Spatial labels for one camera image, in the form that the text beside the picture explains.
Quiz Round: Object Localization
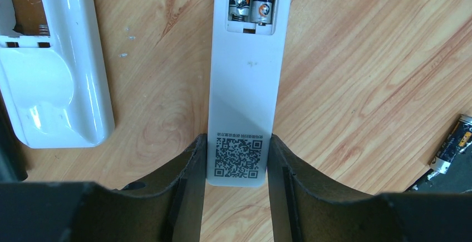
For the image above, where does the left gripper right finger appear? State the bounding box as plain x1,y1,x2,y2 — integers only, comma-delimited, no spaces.
267,135,471,241

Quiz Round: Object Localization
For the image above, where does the white remote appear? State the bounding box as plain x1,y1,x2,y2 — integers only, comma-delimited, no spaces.
206,0,291,187
1,0,115,149

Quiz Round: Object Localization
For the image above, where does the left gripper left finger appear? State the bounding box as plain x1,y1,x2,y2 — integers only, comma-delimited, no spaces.
1,134,207,241

